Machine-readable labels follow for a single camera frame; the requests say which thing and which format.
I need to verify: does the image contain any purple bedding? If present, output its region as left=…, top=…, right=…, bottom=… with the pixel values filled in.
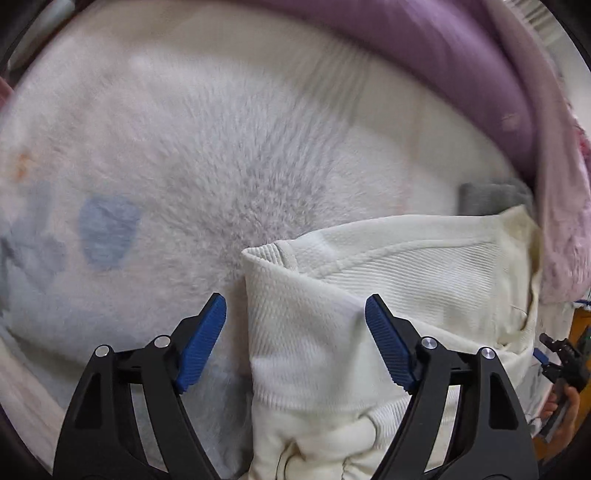
left=259, top=0, right=539, bottom=183

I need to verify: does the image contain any pink fuzzy blanket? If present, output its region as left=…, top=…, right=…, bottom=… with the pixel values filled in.
left=482, top=0, right=591, bottom=305

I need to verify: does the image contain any cream knit sweater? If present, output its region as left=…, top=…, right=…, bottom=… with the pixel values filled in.
left=242, top=205, right=543, bottom=480

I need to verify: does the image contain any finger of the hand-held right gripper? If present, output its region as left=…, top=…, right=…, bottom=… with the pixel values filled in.
left=532, top=332, right=578, bottom=377

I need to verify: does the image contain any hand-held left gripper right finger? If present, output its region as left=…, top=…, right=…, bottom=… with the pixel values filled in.
left=365, top=294, right=540, bottom=480

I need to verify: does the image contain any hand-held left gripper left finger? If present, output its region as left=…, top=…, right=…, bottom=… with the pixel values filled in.
left=53, top=292, right=227, bottom=480

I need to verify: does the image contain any grey cloth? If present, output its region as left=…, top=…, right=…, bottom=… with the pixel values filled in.
left=458, top=179, right=536, bottom=217

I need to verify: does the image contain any person's right hand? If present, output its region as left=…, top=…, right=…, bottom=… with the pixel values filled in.
left=538, top=385, right=581, bottom=462

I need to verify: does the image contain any white fluffy printed blanket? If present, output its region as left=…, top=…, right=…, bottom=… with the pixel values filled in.
left=0, top=0, right=536, bottom=480

